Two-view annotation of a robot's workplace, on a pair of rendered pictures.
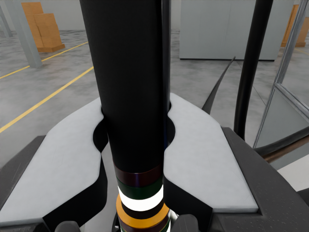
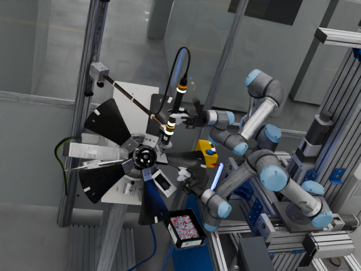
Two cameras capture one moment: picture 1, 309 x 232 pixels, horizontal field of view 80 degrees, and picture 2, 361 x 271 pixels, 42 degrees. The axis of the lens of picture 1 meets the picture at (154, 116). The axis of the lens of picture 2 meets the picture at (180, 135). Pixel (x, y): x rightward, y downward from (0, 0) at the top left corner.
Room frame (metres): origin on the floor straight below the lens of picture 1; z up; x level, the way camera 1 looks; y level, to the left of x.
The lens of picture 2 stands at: (0.96, 1.83, 2.71)
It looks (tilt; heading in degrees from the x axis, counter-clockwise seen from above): 34 degrees down; 243
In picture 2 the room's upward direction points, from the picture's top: 17 degrees clockwise
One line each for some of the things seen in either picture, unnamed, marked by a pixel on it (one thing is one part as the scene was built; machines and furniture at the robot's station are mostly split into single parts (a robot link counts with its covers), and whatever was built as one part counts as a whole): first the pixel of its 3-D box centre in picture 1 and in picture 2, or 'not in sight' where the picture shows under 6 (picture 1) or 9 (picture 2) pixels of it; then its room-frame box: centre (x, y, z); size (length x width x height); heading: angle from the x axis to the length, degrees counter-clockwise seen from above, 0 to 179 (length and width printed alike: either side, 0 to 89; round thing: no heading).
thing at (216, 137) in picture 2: not in sight; (219, 135); (-0.20, 0.02, 1.36); 0.11 x 0.08 x 0.11; 124
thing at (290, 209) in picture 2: not in sight; (301, 208); (-0.68, 0.33, 1.09); 0.15 x 0.15 x 0.10
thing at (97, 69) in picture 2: not in sight; (98, 71); (0.37, -0.55, 1.37); 0.10 x 0.07 x 0.08; 116
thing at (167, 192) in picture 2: not in sight; (160, 183); (0.04, -0.01, 0.98); 0.20 x 0.16 x 0.20; 81
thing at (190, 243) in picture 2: not in sight; (184, 227); (-0.08, 0.21, 0.84); 0.22 x 0.17 x 0.07; 95
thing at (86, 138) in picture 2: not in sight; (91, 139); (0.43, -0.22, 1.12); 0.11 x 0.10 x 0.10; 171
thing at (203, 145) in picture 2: not in sight; (206, 154); (-0.31, -0.22, 1.02); 0.16 x 0.10 x 0.11; 81
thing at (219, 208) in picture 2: not in sight; (219, 206); (-0.12, 0.37, 1.17); 0.11 x 0.08 x 0.09; 118
